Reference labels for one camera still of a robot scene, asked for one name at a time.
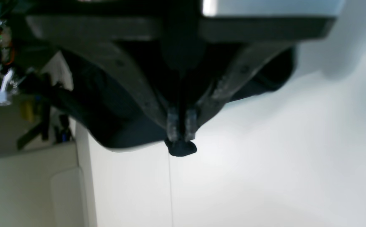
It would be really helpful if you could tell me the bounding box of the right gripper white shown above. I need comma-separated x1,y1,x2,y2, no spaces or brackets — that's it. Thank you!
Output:
0,68,21,106

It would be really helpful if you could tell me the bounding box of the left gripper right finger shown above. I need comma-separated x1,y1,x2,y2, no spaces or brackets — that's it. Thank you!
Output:
185,17,336,141

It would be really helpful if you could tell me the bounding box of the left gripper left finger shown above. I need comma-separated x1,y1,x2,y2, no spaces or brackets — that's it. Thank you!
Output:
29,16,168,142

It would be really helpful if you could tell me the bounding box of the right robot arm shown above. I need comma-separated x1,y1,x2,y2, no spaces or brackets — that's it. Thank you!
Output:
0,0,18,106

